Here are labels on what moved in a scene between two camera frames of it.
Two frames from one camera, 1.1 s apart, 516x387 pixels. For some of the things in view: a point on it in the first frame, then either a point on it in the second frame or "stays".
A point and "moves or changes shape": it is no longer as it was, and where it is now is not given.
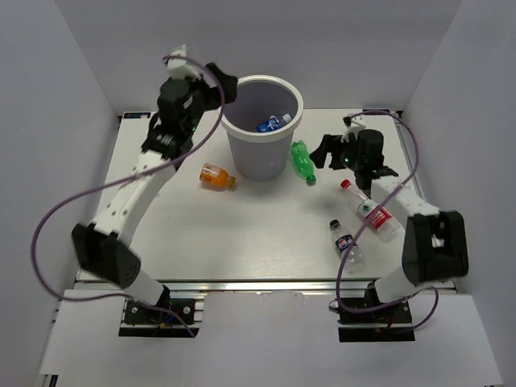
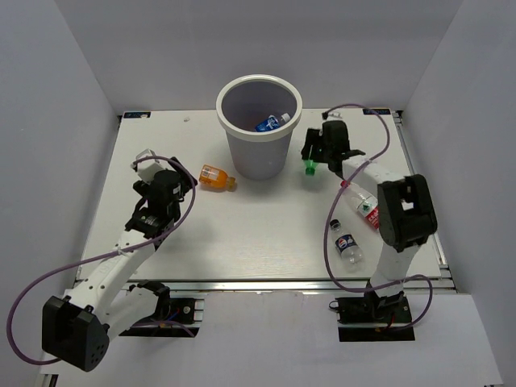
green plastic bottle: [303, 161] moves or changes shape
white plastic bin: [256, 156] stays
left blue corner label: [136, 114] stays
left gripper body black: [198, 97] -> [185, 185]
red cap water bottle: [383, 223] stays
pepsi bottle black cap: [343, 239] stays
